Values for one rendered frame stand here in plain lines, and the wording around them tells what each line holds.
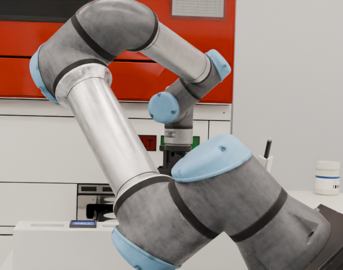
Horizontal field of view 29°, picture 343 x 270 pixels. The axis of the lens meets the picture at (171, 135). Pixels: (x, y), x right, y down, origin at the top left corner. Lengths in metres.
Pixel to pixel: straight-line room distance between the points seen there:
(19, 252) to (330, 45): 2.58
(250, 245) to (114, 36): 0.48
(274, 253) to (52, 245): 0.53
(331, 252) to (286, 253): 0.07
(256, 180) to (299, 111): 2.61
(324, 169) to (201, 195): 1.02
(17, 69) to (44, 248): 0.70
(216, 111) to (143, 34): 0.75
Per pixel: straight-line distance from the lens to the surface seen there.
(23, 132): 2.01
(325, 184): 2.01
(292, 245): 1.04
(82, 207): 2.01
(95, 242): 1.40
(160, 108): 1.61
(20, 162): 2.02
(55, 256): 1.41
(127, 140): 1.16
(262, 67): 3.58
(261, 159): 1.70
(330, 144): 3.69
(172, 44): 1.42
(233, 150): 1.02
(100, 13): 1.28
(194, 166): 1.01
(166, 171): 1.74
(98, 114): 1.20
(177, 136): 1.72
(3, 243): 2.06
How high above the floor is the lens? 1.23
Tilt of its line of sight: 3 degrees down
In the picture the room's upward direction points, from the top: 2 degrees clockwise
